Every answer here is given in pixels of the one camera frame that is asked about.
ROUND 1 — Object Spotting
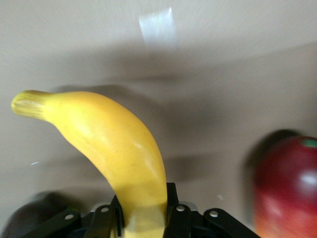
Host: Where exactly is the red orange mango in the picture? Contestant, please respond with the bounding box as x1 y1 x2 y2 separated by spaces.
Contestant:
252 135 317 238

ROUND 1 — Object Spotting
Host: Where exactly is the yellow banana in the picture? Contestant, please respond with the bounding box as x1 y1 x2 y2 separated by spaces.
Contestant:
11 89 168 238

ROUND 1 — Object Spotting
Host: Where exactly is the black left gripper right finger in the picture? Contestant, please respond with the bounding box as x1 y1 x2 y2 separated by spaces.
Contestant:
163 182 261 238

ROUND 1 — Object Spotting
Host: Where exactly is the small clear tape patch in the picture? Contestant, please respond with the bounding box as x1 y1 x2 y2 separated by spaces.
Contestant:
138 6 178 47

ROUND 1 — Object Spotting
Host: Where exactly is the dark purple eggplant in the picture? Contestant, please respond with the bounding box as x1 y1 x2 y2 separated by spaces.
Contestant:
3 191 80 238

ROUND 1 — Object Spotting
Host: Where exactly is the brown table cover sheet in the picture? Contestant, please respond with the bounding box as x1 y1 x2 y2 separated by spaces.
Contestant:
0 0 317 238

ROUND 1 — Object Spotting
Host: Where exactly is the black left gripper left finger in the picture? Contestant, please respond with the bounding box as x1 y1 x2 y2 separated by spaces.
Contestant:
32 195 126 238

